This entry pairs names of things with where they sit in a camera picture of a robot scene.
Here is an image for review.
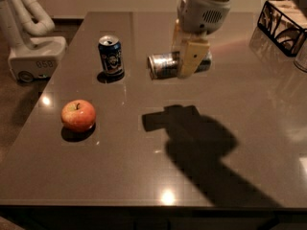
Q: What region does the black patterned napkin box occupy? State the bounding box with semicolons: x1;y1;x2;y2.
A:
257;0;307;57

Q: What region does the silver blue redbull can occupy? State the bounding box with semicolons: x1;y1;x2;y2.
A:
147;52;212;80

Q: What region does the white mobile robot background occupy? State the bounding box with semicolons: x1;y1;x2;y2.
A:
0;0;67;82

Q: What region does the red yellow apple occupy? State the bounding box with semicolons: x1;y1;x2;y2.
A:
60;100;96;133

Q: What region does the blue pepsi soda can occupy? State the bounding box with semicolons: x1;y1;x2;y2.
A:
98;34;125;80

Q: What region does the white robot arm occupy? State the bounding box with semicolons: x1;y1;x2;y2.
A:
172;0;231;79

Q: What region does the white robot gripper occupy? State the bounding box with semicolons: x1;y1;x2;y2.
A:
172;0;230;79

